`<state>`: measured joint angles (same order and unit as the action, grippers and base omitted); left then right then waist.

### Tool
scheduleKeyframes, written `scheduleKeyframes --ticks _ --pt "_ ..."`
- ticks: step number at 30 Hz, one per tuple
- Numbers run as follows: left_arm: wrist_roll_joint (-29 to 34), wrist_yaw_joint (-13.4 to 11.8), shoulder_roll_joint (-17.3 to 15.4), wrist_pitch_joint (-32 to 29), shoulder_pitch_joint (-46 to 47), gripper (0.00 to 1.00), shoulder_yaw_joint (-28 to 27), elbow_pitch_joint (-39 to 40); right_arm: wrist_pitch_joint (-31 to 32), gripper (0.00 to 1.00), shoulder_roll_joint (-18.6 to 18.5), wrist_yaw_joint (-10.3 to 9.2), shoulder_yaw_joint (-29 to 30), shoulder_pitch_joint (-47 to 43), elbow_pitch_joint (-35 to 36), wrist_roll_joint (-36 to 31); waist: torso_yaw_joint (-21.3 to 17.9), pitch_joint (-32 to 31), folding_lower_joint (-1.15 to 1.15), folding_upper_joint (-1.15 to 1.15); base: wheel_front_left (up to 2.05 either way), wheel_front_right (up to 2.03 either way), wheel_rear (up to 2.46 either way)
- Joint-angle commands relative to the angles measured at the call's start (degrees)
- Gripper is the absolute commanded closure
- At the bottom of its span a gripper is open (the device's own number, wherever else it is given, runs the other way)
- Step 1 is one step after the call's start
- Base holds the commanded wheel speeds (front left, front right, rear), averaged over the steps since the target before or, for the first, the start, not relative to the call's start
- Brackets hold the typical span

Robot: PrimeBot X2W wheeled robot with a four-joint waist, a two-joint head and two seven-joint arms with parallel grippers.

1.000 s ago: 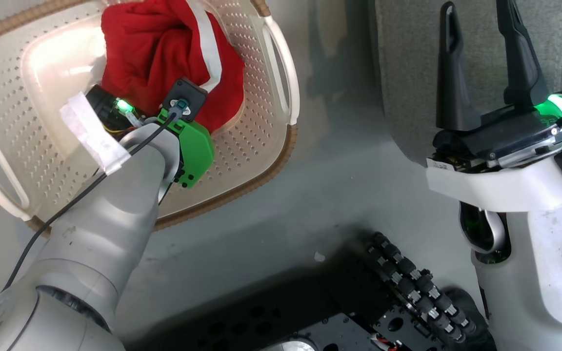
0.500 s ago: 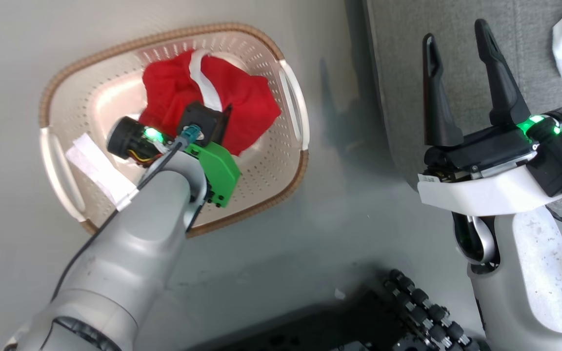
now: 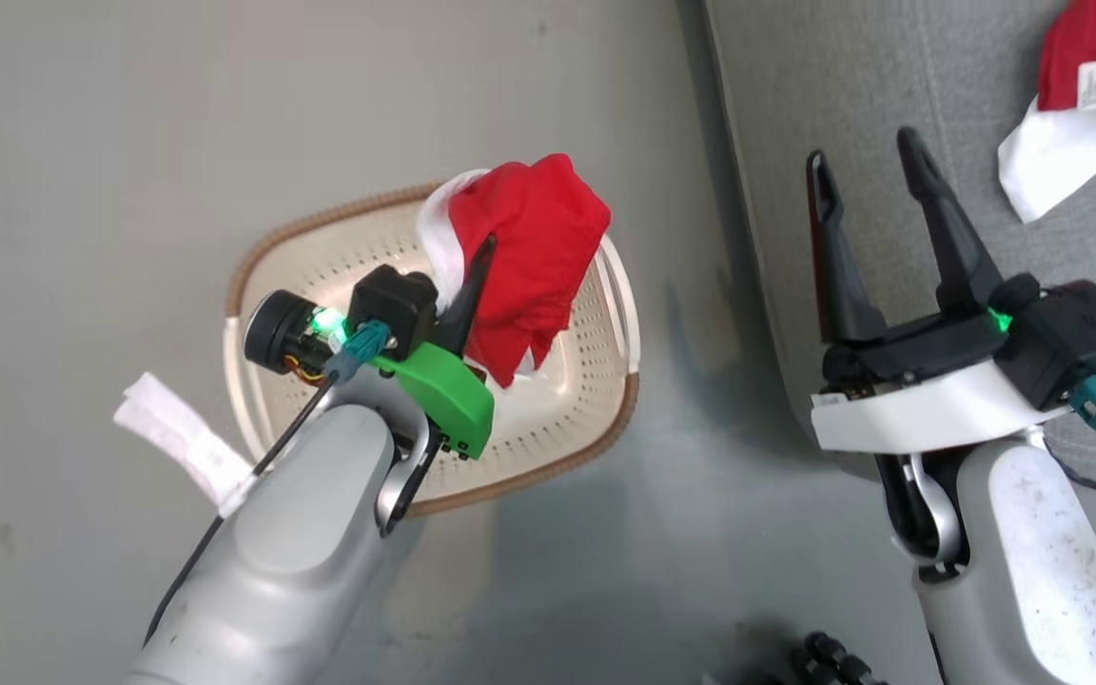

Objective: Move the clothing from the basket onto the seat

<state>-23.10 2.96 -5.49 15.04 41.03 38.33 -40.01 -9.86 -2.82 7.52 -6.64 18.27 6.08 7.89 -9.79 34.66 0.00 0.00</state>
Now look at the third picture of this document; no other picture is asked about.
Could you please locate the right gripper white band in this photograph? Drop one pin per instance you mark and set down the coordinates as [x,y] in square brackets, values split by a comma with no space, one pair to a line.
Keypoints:
[919,409]

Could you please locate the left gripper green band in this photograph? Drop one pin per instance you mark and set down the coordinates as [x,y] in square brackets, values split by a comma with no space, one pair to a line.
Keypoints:
[448,400]

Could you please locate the red shorts white trim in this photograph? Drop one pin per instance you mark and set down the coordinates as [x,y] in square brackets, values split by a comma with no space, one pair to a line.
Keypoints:
[534,247]

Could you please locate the red jersey with black number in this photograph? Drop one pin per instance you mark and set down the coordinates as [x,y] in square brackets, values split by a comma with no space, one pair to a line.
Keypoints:
[1090,38]

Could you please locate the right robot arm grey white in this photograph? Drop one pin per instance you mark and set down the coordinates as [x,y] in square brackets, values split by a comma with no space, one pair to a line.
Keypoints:
[1052,571]

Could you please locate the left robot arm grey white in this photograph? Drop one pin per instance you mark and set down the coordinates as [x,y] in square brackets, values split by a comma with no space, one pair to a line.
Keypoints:
[301,533]

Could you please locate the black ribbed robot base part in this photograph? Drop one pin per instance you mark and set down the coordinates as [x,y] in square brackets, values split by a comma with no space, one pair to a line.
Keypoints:
[833,661]

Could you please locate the grey fabric sofa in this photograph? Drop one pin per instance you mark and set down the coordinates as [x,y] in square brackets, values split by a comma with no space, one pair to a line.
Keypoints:
[890,76]

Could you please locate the white laundry basket brown rim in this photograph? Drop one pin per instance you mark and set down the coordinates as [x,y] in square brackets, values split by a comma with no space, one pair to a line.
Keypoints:
[567,419]

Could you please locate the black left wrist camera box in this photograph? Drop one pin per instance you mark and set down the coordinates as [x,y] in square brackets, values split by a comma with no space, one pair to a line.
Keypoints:
[394,304]

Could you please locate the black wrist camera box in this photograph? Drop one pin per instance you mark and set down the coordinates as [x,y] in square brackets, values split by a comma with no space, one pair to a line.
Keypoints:
[1071,333]
[394,304]

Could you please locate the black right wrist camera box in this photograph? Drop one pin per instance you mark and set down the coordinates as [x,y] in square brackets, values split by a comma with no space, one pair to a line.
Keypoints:
[1071,333]

